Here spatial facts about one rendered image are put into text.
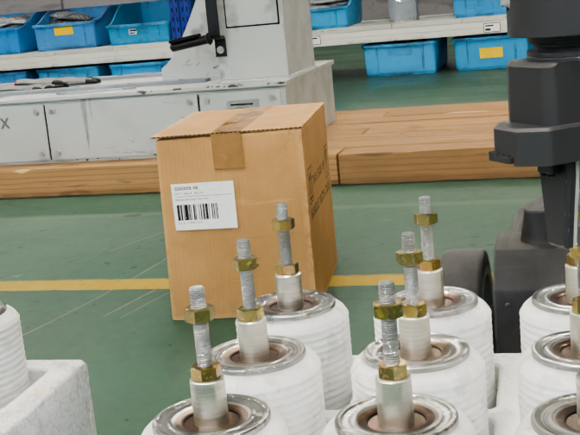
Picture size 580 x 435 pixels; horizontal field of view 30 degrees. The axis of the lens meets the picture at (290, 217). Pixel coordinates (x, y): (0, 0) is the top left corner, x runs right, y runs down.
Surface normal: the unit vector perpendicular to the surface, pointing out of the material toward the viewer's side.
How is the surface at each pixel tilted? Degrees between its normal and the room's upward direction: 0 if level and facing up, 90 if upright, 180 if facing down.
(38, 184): 90
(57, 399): 90
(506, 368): 0
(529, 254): 45
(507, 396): 0
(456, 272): 24
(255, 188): 90
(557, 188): 90
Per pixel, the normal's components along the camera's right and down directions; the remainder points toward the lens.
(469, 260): -0.11, -0.90
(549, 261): -0.25, -0.52
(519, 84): -0.91, 0.18
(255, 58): -0.26, 0.23
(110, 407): -0.09, -0.97
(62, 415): 0.97, -0.04
